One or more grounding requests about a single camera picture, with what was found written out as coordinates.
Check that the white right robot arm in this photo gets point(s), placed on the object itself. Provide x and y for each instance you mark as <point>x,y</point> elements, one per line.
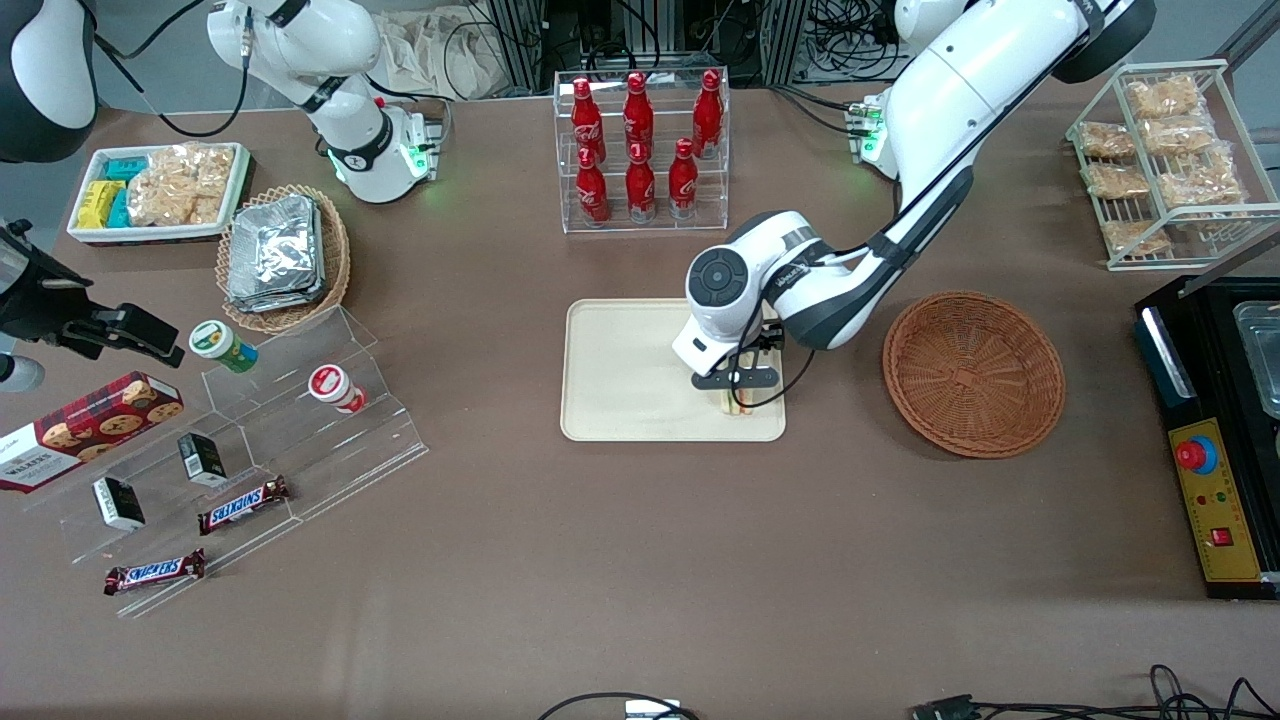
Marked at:
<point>350,150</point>

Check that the clear bag of rice crackers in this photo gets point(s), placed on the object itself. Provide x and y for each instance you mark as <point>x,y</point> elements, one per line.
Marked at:
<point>180,185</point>

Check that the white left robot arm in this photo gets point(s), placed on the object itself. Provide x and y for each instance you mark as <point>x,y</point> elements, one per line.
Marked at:
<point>950,90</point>

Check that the brown snickers bar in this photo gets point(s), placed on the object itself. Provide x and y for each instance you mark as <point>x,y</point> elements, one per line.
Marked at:
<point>155,572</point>
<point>245,505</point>

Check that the green lid white cup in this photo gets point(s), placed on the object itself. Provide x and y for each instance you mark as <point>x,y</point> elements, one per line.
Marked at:
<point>220,345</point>

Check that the red cola bottle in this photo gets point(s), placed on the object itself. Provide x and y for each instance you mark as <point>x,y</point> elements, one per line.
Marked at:
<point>708,115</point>
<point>592,190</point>
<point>641,185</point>
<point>638,115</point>
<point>587,125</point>
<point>683,182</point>

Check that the grey metal pole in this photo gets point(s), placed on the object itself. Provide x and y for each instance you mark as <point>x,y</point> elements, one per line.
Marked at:
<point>1250,32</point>

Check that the silver foil wrapped pack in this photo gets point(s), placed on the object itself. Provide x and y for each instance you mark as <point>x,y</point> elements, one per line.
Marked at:
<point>275,250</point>

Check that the aluminium frame rack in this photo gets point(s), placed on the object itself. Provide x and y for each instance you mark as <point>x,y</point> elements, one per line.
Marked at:
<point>515,40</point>
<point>785,40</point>

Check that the yellow snack packet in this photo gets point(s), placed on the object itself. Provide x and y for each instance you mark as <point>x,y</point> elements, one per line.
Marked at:
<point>98,203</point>

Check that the clear acrylic bottle rack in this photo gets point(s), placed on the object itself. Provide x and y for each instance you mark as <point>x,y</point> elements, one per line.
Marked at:
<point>715,200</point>

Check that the steel container pan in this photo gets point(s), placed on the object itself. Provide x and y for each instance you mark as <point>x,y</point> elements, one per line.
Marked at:
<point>1262,360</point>

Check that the red emergency stop button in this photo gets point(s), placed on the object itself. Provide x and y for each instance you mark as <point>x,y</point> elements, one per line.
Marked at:
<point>1196,455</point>

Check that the clear bag fried snack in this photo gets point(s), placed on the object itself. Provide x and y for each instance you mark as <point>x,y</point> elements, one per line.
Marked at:
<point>1165,97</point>
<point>1200,180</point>
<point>1105,140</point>
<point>1135,237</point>
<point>1178,135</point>
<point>1115,180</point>

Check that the brown round wicker basket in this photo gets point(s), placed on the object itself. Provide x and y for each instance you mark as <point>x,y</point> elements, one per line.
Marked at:
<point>975,375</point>

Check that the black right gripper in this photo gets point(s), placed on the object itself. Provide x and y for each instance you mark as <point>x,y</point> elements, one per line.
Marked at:
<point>42,302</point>

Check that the beige cloth bag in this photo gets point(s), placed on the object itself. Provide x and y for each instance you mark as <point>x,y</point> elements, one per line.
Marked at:
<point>440,55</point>

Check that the red tartan shortbread box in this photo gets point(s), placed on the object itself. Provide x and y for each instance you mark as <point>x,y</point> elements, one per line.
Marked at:
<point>90,430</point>

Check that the triangular sandwich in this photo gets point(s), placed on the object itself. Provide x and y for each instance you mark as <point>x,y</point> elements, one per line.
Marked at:
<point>738,404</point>

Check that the oval wicker basket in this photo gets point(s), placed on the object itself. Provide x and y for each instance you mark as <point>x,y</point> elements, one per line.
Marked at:
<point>335,260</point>

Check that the red lid white cup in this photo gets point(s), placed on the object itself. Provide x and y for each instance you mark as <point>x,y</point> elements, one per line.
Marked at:
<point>335,387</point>

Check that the white rectangular snack tray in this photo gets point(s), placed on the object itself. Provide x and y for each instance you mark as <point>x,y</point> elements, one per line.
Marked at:
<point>85,232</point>

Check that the black machine with yellow panel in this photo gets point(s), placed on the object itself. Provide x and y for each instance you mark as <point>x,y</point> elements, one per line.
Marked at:
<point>1170,420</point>

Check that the clear acrylic tiered stand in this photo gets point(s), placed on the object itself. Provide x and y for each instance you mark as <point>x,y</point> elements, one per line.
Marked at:
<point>320,460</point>

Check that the small black box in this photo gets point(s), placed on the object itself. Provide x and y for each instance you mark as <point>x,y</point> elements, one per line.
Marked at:
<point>202,458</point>
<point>118,503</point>

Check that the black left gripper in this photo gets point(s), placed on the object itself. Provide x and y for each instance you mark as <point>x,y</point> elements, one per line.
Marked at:
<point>773,340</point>

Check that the small white device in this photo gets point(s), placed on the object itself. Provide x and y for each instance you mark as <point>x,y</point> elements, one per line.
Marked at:
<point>652,710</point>

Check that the teal snack packet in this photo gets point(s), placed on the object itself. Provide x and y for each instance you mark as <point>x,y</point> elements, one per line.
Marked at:
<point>127,168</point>
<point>120,210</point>

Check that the beige plastic tray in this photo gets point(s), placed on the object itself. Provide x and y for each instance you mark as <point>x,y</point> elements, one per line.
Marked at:
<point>620,370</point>

